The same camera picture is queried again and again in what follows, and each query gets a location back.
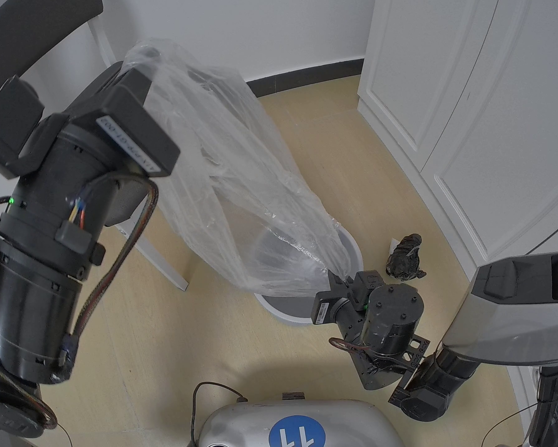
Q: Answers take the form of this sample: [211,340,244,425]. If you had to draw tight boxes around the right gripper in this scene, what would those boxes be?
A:
[311,290,369,341]

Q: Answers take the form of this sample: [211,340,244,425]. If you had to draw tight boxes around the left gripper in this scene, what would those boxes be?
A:
[0,69,182,269]

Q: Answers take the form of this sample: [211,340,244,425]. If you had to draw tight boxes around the black plastic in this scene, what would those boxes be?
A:
[385,233,427,282]

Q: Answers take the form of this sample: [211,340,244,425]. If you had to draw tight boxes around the clear plastic bag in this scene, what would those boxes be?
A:
[121,39,350,297]

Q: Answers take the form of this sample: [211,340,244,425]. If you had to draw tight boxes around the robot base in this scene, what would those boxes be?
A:
[199,391,406,447]

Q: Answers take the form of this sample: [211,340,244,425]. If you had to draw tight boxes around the white trash bin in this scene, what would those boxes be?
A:
[249,224,364,328]

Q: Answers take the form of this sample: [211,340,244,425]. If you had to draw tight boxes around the white chair grey cushions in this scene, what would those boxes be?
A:
[0,0,189,292]

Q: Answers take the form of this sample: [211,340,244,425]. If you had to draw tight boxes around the white wardrobe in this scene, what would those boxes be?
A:
[357,0,558,447]

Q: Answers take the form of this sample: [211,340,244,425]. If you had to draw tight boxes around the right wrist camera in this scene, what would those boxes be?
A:
[348,270,386,307]

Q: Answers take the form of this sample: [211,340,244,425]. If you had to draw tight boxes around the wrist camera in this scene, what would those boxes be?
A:
[0,76,70,179]
[348,270,386,307]

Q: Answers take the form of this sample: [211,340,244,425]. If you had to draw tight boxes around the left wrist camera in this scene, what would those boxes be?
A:
[0,76,70,179]

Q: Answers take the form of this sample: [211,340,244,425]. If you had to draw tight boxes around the black cable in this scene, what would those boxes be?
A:
[62,175,161,385]
[190,382,248,445]
[483,400,541,447]

